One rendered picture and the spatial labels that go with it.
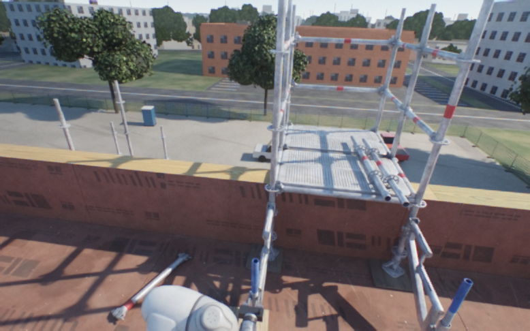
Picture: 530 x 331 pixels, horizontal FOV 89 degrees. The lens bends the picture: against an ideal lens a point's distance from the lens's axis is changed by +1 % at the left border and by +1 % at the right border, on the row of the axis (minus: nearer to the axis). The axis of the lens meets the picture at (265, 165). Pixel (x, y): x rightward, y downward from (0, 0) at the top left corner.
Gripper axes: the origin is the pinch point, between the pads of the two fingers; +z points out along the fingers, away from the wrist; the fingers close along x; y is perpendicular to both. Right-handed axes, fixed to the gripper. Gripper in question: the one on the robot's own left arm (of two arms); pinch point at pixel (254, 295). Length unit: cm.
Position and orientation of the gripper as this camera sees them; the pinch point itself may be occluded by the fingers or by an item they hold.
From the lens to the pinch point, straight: 173.5
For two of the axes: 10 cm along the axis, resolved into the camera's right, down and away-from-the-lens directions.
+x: -9.9, -0.9, 1.1
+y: 0.3, -8.8, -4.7
